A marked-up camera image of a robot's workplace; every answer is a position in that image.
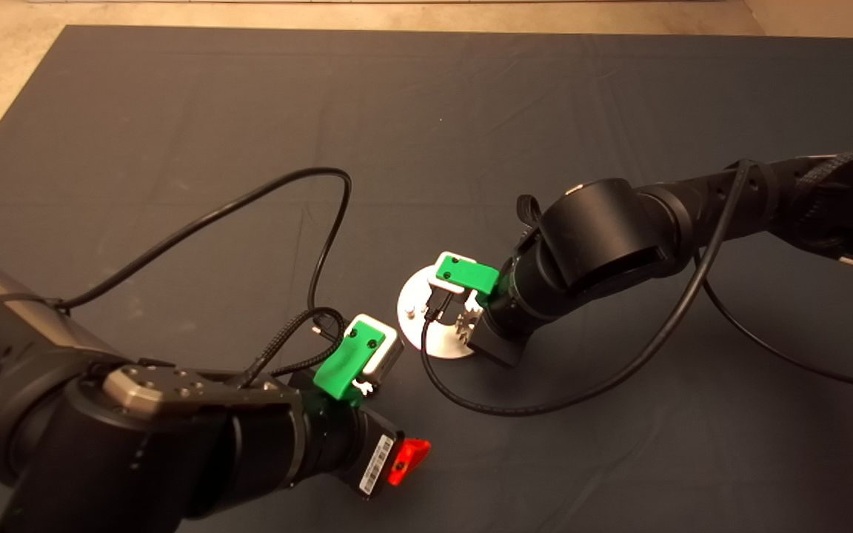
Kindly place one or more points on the dark grey table cloth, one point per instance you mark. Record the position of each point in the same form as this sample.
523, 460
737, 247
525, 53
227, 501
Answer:
471, 111

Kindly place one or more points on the round metal carrier plate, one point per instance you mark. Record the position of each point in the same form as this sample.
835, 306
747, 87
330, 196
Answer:
406, 326

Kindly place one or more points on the green left camera mount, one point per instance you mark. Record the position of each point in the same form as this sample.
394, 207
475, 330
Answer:
345, 363

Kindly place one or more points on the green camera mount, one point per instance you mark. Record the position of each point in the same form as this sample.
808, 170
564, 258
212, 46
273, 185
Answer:
345, 363
471, 275

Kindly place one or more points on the small steel spur gear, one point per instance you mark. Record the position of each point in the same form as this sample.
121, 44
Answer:
463, 326

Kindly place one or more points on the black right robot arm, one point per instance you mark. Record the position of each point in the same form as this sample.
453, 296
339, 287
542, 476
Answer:
619, 229

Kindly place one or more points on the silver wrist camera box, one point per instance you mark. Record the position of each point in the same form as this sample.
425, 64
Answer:
389, 355
447, 289

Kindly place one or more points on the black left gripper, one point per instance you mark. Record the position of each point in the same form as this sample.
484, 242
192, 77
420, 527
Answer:
356, 451

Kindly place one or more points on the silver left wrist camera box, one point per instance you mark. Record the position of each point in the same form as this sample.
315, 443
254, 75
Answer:
389, 355

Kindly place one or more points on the green right camera mount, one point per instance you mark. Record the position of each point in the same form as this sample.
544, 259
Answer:
471, 275

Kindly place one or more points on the white plastic gear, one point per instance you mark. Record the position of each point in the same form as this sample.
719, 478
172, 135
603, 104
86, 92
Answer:
366, 386

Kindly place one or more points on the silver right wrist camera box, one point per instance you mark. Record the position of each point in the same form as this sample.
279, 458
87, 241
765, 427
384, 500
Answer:
447, 289

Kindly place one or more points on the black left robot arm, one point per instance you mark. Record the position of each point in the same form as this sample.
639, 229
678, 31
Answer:
138, 459

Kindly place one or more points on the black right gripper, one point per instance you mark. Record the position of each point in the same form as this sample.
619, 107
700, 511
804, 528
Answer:
504, 333

